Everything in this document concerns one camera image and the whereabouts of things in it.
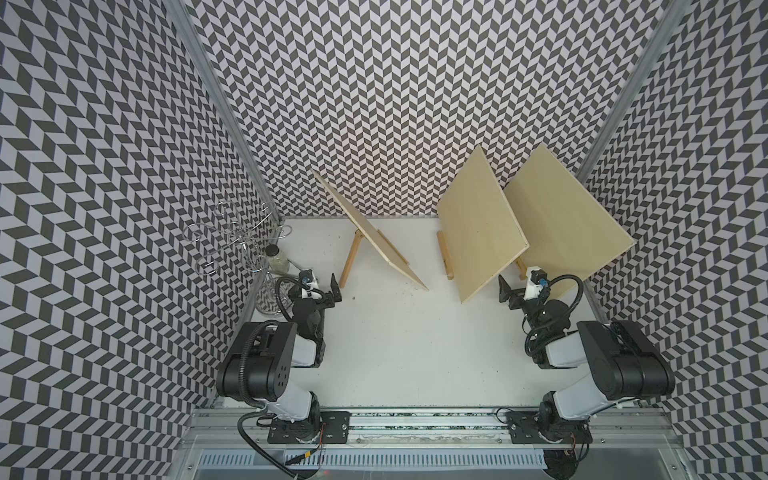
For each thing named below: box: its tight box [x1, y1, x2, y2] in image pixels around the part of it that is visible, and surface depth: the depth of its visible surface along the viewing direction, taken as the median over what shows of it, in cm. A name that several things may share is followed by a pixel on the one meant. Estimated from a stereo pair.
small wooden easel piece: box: [339, 229, 410, 288], surface depth 96 cm
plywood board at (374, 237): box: [311, 169, 429, 291], surface depth 101 cm
